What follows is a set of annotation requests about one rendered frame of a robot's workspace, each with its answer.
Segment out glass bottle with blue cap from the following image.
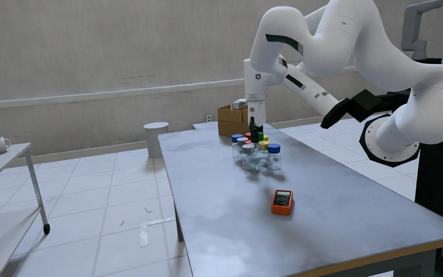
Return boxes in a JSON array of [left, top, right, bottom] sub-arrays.
[[267, 144, 281, 170], [232, 134, 243, 157]]

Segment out brown cardboard box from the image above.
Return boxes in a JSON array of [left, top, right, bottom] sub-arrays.
[[217, 104, 250, 137]]

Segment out orange digital multimeter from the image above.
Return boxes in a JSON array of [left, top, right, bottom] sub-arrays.
[[271, 190, 293, 215]]

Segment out clear glass bottle with white cap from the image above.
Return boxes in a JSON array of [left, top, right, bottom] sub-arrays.
[[242, 144, 256, 170], [237, 137, 248, 161]]

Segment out clear glass bottle with green cap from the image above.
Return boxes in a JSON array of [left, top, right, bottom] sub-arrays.
[[251, 131, 265, 159]]

